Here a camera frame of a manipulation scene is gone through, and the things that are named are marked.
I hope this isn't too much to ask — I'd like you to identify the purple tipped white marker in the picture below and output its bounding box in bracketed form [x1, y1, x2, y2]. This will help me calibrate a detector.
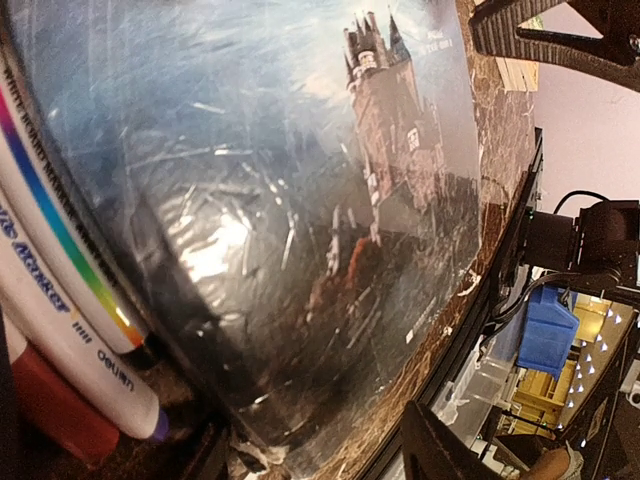
[1, 199, 169, 442]

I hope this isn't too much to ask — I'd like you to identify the orange green paperback book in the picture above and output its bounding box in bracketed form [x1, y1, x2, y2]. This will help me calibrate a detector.
[495, 57, 540, 92]

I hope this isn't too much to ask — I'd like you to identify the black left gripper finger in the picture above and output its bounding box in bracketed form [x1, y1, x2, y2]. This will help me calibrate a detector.
[400, 401, 523, 480]

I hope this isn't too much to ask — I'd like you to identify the red capped white marker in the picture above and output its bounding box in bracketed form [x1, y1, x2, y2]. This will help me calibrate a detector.
[2, 315, 120, 467]

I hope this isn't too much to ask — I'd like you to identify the black tipped whiteboard marker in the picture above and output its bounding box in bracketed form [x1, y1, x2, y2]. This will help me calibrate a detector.
[1, 53, 156, 370]

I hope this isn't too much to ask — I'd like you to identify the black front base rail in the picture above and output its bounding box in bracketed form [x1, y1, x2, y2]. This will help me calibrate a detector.
[369, 124, 546, 480]

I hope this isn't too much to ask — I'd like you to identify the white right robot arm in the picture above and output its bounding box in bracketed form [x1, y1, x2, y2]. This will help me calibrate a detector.
[469, 1, 639, 306]

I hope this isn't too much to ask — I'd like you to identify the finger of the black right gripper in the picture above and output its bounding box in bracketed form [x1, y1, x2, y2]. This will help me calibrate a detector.
[469, 0, 639, 68]

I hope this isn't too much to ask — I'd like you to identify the Wuthering Heights dark book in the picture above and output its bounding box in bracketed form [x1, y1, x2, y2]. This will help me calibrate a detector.
[1, 1, 481, 479]

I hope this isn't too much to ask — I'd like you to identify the blue plastic storage bin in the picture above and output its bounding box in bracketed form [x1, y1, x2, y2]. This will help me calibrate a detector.
[516, 286, 580, 380]

